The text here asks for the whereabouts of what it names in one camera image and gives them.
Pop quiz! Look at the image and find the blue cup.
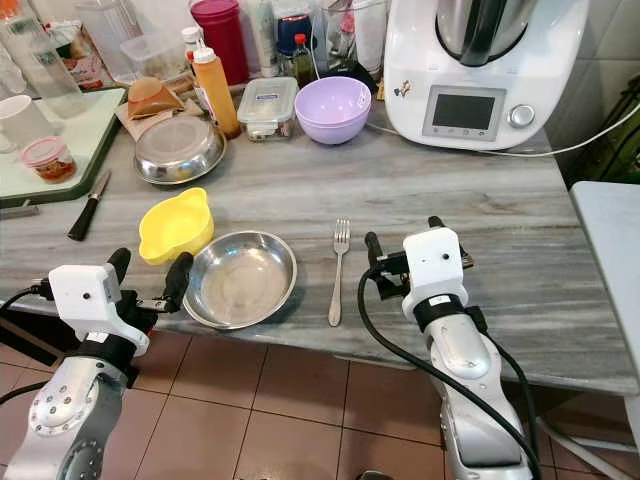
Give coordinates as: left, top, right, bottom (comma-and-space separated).
274, 12, 313, 57

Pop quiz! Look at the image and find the white power cable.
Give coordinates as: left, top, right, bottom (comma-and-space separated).
368, 100, 640, 159

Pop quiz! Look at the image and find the white side table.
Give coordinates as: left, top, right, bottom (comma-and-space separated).
568, 180, 640, 456

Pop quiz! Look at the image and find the brown paper napkin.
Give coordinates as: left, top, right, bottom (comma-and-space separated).
112, 94, 203, 143

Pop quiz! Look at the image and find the white capped sauce bottle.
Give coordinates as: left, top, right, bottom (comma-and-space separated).
180, 26, 209, 109

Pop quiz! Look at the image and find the deep steel bowl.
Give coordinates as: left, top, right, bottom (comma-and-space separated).
132, 115, 228, 186

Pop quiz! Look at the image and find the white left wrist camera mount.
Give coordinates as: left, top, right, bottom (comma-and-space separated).
47, 263, 152, 357

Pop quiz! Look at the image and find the orange sauce squeeze bottle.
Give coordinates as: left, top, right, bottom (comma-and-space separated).
192, 46, 242, 140

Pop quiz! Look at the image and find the red cylindrical canister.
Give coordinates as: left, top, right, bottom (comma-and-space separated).
189, 0, 250, 87

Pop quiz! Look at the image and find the steel fork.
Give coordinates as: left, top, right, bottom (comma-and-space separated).
327, 219, 352, 328

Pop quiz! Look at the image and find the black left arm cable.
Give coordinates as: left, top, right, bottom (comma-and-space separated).
0, 284, 52, 313

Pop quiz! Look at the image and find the purple plastic bowl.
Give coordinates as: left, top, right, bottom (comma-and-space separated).
293, 76, 374, 146

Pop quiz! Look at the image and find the clear glass bottle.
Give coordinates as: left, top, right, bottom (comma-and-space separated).
0, 0, 88, 106

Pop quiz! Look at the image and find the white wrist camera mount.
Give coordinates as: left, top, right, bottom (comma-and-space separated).
401, 227, 468, 322
47, 263, 152, 357

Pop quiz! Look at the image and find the white mug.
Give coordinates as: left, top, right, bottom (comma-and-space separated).
0, 94, 67, 153

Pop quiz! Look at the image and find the pink lidded plastic tub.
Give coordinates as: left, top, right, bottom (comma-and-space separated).
19, 136, 78, 185

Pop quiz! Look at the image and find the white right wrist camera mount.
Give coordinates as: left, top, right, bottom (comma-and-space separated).
401, 227, 468, 322

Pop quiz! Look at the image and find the white kitchen food processor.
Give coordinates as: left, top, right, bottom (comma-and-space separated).
382, 0, 590, 152

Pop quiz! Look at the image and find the small red capped bottle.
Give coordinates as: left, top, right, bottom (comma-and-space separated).
289, 33, 315, 86

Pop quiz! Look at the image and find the yellow plastic bowl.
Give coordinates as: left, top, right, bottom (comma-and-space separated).
138, 187, 214, 267

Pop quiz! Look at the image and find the printed snack packet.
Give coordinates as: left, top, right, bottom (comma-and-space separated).
48, 19, 106, 91

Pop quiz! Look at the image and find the green rimmed tray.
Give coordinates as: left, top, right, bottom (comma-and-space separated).
0, 86, 129, 210

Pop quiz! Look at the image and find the shallow steel plate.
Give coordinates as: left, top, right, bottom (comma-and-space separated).
182, 230, 299, 331

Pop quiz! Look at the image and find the clear plastic box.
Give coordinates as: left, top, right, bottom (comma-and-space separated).
118, 33, 191, 83

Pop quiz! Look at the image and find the glass container with grey lid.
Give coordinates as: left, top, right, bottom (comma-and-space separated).
237, 76, 301, 141

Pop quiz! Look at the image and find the black handled knife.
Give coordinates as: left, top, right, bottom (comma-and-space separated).
66, 168, 113, 242

